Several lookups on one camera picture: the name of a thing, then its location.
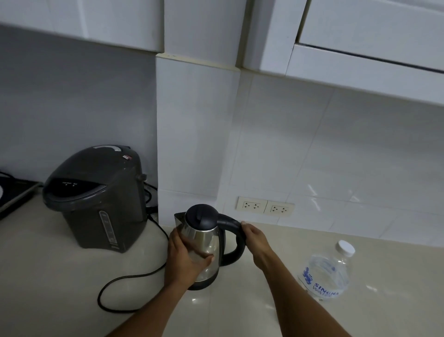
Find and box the person's left hand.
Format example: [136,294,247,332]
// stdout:
[164,227,214,289]

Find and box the person's right hand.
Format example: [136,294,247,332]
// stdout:
[241,221,273,271]

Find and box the stainless steel electric kettle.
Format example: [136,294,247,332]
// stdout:
[174,204,246,291]

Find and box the person's left forearm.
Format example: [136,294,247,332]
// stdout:
[99,278,188,337]

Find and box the person's right forearm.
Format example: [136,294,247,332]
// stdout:
[259,249,354,337]

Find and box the clear plastic water bottle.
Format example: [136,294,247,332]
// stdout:
[298,240,356,302]

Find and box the dark grey electric water boiler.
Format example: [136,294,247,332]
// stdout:
[42,145,149,253]

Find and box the black induction cooktop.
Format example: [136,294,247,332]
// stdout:
[0,171,43,221]

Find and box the white double wall socket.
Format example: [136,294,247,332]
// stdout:
[236,197,268,213]

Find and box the white single wall socket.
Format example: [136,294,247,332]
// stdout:
[264,201,295,218]

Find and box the black power cable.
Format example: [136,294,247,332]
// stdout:
[97,182,169,313]

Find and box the white wall cabinet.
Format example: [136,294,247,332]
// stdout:
[243,0,444,106]
[0,0,166,53]

